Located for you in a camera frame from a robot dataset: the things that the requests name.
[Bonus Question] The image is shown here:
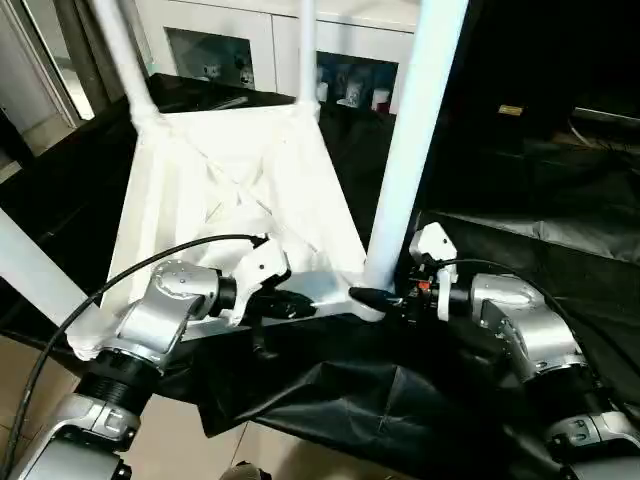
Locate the white plastic table leg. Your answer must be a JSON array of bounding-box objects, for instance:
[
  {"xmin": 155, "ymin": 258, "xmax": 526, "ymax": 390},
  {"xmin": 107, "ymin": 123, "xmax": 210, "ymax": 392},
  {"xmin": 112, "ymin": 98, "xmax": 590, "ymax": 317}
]
[
  {"xmin": 297, "ymin": 0, "xmax": 321, "ymax": 119},
  {"xmin": 0, "ymin": 207, "xmax": 91, "ymax": 331},
  {"xmin": 94, "ymin": 0, "xmax": 161, "ymax": 129},
  {"xmin": 362, "ymin": 0, "xmax": 471, "ymax": 296}
]

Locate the white plastic table top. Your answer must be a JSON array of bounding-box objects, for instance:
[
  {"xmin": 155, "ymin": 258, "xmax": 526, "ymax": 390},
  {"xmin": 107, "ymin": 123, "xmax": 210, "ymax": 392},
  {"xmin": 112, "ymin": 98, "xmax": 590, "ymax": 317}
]
[{"xmin": 64, "ymin": 102, "xmax": 389, "ymax": 361}]

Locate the black table mat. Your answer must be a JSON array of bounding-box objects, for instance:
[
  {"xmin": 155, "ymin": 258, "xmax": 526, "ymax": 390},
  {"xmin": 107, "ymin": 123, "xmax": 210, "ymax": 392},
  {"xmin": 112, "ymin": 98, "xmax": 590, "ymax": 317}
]
[{"xmin": 0, "ymin": 72, "xmax": 640, "ymax": 480}]

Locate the white glass-door cabinet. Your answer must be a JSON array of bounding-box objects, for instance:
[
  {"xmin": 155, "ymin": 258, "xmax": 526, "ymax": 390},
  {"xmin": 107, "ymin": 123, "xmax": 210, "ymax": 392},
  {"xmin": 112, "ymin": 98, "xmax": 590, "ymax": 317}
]
[{"xmin": 132, "ymin": 0, "xmax": 419, "ymax": 109}]

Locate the grey curtain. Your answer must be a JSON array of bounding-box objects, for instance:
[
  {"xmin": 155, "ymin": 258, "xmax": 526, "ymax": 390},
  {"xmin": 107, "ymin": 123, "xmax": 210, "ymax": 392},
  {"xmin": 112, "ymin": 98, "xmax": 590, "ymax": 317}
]
[{"xmin": 69, "ymin": 0, "xmax": 134, "ymax": 119}]

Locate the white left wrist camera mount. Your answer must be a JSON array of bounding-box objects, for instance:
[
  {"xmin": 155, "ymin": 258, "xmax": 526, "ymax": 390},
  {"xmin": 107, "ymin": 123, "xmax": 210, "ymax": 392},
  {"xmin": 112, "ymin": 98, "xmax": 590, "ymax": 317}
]
[{"xmin": 229, "ymin": 233, "xmax": 292, "ymax": 326}]

